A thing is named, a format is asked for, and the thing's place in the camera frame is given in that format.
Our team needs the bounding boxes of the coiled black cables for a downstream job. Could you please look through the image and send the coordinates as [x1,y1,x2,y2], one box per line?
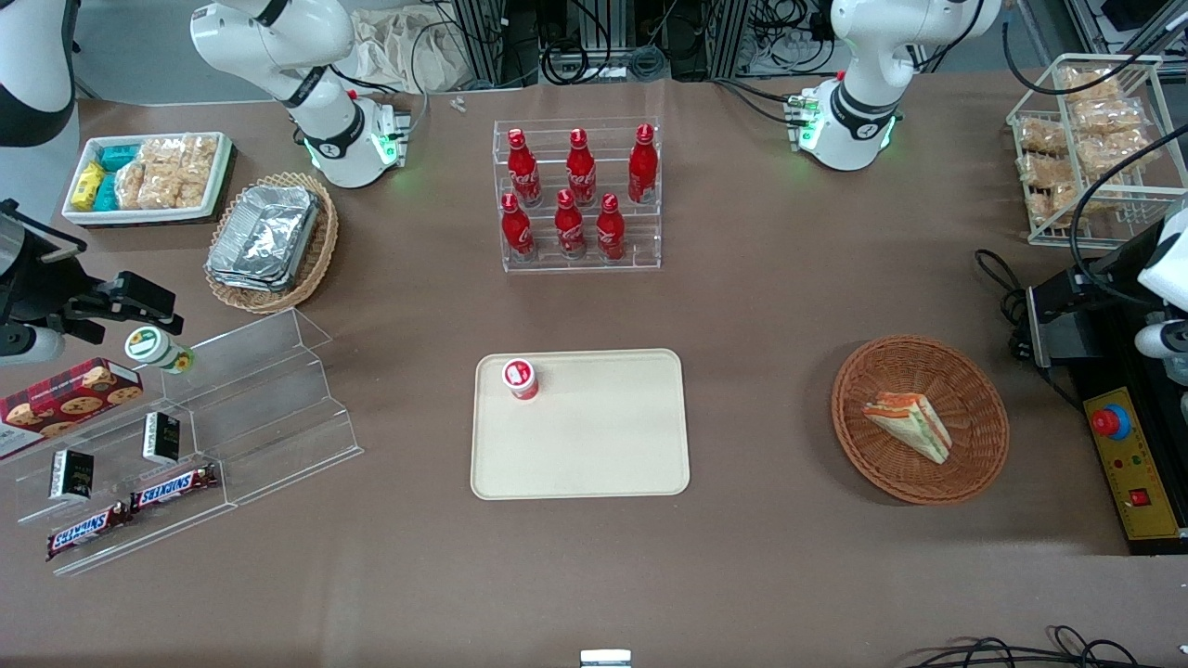
[541,35,669,86]

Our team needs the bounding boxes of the clear acrylic bottle rack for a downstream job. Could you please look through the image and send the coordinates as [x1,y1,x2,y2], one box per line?
[492,117,663,274]

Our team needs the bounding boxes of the yellow snack packet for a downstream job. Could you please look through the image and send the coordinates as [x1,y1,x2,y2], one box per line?
[72,161,106,212]

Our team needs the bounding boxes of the black floor cables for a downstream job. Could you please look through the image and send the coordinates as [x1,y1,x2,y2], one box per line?
[905,624,1188,668]

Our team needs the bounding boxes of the grey metal box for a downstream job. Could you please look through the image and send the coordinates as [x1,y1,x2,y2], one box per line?
[1026,276,1107,369]

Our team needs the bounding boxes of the triangular sandwich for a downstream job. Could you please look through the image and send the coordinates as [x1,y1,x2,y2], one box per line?
[862,391,954,465]

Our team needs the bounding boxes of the light wicker basket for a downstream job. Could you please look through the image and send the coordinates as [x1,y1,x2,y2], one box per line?
[203,171,340,316]

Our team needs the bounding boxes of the aluminium frame post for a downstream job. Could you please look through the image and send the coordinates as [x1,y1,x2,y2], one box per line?
[450,0,541,89]

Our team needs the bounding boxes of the red cookie box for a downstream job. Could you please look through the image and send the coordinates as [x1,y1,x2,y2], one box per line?
[0,357,145,462]

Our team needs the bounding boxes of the snickers bar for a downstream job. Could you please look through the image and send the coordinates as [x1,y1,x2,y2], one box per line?
[129,463,221,513]
[45,502,133,562]

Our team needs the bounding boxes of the black cable bundle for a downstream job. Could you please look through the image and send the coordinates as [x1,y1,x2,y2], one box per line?
[974,248,1033,365]

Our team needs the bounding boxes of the green lidded cup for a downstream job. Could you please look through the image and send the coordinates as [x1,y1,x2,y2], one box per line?
[124,327,196,376]

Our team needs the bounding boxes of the clear acrylic step shelf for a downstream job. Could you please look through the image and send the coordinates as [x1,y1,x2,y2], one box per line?
[0,394,238,578]
[158,308,365,508]

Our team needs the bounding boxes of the small black box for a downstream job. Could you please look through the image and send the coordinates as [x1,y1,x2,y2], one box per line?
[141,412,182,466]
[48,449,95,504]

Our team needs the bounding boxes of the yellow control panel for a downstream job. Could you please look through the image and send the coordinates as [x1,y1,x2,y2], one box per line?
[1083,386,1185,542]

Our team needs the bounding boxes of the aluminium foil tray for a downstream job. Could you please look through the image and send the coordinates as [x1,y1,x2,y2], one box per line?
[206,262,300,294]
[212,184,322,281]

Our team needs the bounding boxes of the white wire rack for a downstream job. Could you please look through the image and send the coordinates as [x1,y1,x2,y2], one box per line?
[1006,54,1188,249]

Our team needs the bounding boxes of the beige plastic tray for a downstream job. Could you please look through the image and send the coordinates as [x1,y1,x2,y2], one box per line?
[470,349,691,501]

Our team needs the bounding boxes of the red lidded cup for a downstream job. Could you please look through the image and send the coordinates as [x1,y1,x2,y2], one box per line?
[502,358,540,402]

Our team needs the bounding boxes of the black equipment box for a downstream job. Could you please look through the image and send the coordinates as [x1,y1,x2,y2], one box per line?
[1067,269,1188,558]

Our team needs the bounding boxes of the red cola bottle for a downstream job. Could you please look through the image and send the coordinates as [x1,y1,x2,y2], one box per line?
[506,128,543,208]
[566,128,598,207]
[501,192,536,261]
[554,188,588,260]
[595,192,626,262]
[627,123,659,205]

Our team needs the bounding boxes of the brown wicker basket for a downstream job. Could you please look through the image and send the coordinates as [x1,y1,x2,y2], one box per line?
[831,335,1011,507]

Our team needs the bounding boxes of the white rectangular bin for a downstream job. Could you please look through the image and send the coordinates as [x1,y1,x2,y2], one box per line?
[61,131,235,226]

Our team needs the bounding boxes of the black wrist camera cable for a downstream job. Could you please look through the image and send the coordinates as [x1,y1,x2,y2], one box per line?
[1067,116,1188,279]

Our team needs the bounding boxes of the beige cloth bag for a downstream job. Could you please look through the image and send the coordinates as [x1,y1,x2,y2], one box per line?
[348,7,465,94]

